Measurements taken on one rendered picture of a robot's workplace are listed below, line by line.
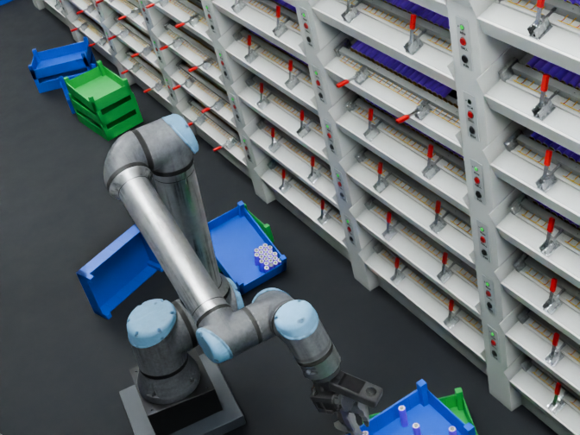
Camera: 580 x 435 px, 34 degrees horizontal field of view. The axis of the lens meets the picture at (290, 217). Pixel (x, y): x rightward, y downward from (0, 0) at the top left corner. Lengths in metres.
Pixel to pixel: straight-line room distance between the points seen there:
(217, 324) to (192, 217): 0.50
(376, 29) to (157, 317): 1.01
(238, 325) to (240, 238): 1.39
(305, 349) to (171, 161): 0.65
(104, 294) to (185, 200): 1.09
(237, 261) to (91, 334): 0.58
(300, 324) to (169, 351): 0.79
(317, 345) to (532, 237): 0.59
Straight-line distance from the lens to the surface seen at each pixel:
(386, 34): 2.39
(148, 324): 2.70
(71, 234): 3.94
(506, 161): 2.20
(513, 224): 2.31
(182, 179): 2.45
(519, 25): 1.95
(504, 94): 2.09
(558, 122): 1.98
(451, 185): 2.45
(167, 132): 2.39
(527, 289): 2.41
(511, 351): 2.65
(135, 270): 3.57
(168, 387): 2.81
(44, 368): 3.38
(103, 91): 4.53
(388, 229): 2.89
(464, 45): 2.08
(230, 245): 3.44
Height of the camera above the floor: 2.19
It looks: 37 degrees down
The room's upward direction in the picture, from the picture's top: 15 degrees counter-clockwise
